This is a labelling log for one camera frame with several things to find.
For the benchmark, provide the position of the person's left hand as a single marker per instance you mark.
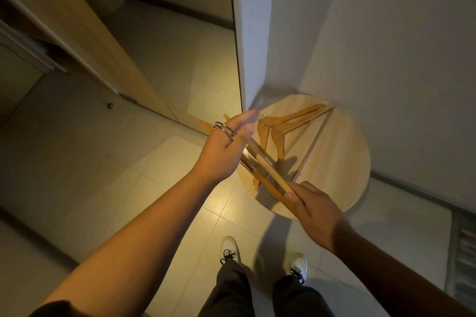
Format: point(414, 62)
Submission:
point(219, 153)

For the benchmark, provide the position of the person's right hand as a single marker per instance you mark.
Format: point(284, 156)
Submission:
point(321, 216)

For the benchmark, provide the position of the person's left fingers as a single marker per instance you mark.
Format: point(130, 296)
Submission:
point(247, 121)

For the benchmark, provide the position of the person's right thumb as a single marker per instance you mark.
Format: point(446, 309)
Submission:
point(296, 203)

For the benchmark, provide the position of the wooden clothes hanger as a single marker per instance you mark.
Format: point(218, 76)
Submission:
point(297, 113)
point(279, 138)
point(273, 177)
point(260, 180)

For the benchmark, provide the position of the person's left forearm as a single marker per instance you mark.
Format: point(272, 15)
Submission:
point(141, 238)

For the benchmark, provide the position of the person's right forearm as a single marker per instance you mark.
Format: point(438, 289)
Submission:
point(390, 276)

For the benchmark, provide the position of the round wooden side table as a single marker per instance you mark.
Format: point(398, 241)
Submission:
point(334, 164)

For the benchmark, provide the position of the person's right white shoe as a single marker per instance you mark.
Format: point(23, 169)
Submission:
point(299, 266)

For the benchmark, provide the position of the person's white shoe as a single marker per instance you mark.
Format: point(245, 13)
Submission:
point(299, 266)
point(230, 248)

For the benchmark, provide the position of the person's left white shoe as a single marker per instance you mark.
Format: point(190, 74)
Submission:
point(230, 248)

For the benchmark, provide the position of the white door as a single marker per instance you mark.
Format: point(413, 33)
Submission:
point(254, 30)

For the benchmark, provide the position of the person's right trouser leg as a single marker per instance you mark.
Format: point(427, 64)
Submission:
point(297, 300)

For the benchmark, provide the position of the person's trouser leg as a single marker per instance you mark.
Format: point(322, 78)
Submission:
point(297, 300)
point(228, 290)

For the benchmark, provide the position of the person's left trouser leg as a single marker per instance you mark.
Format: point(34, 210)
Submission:
point(228, 290)

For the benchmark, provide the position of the grey floor grille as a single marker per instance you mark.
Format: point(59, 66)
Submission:
point(464, 261)

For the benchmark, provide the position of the wooden wardrobe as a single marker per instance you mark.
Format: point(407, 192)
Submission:
point(85, 27)

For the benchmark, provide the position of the black sleeve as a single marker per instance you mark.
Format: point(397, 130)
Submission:
point(55, 309)

